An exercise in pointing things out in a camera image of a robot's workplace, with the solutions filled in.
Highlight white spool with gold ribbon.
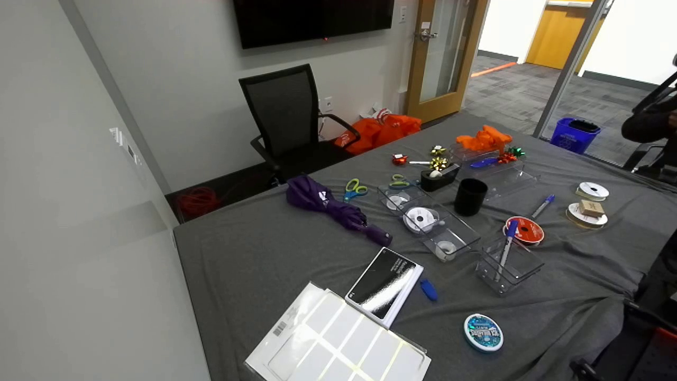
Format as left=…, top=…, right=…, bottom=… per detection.
left=566, top=198, right=610, bottom=228

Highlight wooden door with glass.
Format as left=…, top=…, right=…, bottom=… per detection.
left=405, top=0, right=490, bottom=122

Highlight white label sheet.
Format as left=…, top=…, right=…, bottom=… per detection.
left=244, top=281, right=433, bottom=381

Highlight blue gift bow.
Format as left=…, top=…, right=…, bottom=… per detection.
left=468, top=155, right=499, bottom=172

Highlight long clear plastic tray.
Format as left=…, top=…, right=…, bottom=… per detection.
left=451, top=143, right=542, bottom=198

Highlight gold gift bow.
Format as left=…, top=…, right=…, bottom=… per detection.
left=427, top=143, right=453, bottom=178

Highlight black box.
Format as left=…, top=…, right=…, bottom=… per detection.
left=419, top=163, right=462, bottom=195

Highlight black white notebook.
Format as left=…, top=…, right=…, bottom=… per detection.
left=342, top=245, right=425, bottom=329

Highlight white wall thermostat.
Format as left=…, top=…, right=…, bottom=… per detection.
left=107, top=124, right=139, bottom=165

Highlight blue green scissors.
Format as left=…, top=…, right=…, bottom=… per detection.
left=342, top=176, right=371, bottom=203

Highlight orange cloth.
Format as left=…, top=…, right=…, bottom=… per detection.
left=455, top=122, right=516, bottom=156

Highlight yellow wooden door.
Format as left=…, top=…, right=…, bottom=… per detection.
left=525, top=2, right=596, bottom=72

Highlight silver marker with blue cap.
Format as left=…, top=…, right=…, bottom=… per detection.
left=494, top=217, right=521, bottom=283
left=528, top=193, right=559, bottom=220

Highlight black office chair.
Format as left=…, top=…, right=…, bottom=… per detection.
left=236, top=62, right=363, bottom=185

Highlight clear plastic box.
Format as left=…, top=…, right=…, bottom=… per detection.
left=471, top=234, right=546, bottom=295

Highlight blue bin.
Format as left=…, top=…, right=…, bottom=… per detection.
left=548, top=117, right=602, bottom=156

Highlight black cup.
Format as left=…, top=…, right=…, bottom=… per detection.
left=453, top=176, right=490, bottom=217

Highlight grey metal frame post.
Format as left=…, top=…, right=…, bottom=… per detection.
left=531, top=0, right=615, bottom=140

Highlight wooden stamp block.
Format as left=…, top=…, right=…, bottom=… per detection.
left=578, top=198, right=604, bottom=220

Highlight black wall television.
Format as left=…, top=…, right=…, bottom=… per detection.
left=231, top=0, right=398, bottom=50

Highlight orange bag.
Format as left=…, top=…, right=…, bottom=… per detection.
left=337, top=112, right=425, bottom=156

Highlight red cable coil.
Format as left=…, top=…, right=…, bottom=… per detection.
left=176, top=185, right=224, bottom=220

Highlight grey table cloth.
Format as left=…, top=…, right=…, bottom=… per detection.
left=172, top=112, right=677, bottom=381

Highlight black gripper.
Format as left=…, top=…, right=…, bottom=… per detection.
left=619, top=90, right=677, bottom=145

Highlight orange ribbon spool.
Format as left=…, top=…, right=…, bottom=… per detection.
left=501, top=214, right=548, bottom=248

